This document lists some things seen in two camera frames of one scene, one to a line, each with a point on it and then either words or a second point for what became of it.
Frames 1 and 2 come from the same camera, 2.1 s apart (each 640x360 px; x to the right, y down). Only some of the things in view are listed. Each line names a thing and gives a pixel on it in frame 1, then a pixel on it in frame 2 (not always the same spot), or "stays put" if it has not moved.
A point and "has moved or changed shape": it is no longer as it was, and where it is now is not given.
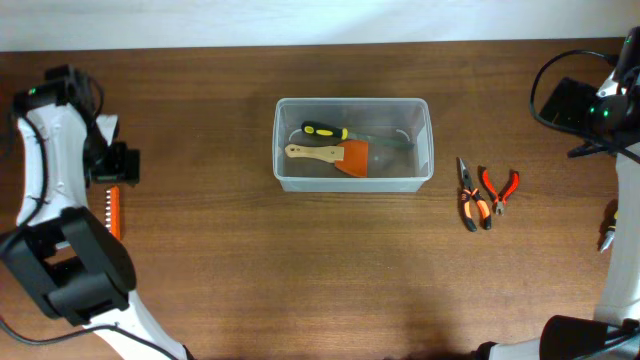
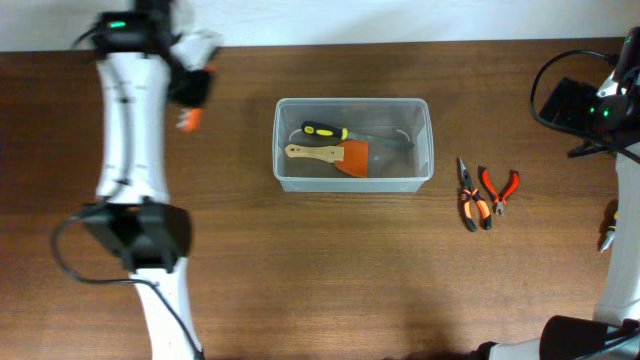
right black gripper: [579, 95] stays put
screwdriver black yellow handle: [611, 229] stays put
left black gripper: [126, 166] → [195, 98]
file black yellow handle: [324, 130] stays put
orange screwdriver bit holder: [113, 211] has moved or changed shape
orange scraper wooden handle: [350, 157] stays put
